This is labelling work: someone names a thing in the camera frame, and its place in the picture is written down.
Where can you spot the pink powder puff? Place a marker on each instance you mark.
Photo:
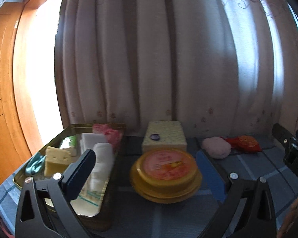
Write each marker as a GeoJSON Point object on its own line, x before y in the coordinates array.
{"type": "Point", "coordinates": [217, 147]}

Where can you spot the pink floral curtain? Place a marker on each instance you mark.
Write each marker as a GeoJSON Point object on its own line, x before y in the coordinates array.
{"type": "Point", "coordinates": [163, 54]}

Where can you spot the yellow sponge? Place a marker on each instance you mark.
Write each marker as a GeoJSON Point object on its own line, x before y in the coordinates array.
{"type": "Point", "coordinates": [56, 162]}

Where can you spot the white soft roll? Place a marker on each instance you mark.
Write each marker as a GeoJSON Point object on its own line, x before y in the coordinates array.
{"type": "Point", "coordinates": [101, 163]}

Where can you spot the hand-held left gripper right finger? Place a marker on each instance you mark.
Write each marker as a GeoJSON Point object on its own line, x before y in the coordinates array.
{"type": "Point", "coordinates": [210, 176]}

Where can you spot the teal soft strip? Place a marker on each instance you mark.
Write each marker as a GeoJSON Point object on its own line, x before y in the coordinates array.
{"type": "Point", "coordinates": [35, 164]}

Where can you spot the green tissue packet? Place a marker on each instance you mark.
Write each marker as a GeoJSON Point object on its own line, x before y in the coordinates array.
{"type": "Point", "coordinates": [69, 143]}

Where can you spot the white foam block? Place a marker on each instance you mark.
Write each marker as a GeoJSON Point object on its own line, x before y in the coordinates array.
{"type": "Point", "coordinates": [92, 141]}

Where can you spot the red snack packet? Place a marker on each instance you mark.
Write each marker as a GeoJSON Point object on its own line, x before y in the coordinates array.
{"type": "Point", "coordinates": [245, 142]}

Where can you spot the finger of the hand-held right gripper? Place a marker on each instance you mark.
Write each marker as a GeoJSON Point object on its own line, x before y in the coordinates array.
{"type": "Point", "coordinates": [283, 136]}

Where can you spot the blue plaid tablecloth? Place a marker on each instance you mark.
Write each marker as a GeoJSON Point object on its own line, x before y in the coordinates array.
{"type": "Point", "coordinates": [163, 223]}

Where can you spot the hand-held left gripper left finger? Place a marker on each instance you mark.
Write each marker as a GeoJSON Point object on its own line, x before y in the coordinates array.
{"type": "Point", "coordinates": [74, 173]}

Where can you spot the gold tin box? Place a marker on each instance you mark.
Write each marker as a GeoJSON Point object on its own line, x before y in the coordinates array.
{"type": "Point", "coordinates": [108, 203]}

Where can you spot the clear plastic packet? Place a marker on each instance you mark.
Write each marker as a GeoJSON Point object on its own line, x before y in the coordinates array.
{"type": "Point", "coordinates": [92, 198]}

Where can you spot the pale yellow tissue box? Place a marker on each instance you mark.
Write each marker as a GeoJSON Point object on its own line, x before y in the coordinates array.
{"type": "Point", "coordinates": [163, 135]}

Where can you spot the yellow round lidded container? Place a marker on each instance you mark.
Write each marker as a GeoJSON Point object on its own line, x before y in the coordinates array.
{"type": "Point", "coordinates": [166, 173]}

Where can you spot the wooden door frame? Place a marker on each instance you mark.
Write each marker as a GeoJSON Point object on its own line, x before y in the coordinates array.
{"type": "Point", "coordinates": [20, 91]}

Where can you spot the wooden wardrobe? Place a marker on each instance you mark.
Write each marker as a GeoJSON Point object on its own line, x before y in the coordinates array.
{"type": "Point", "coordinates": [1, 91]}

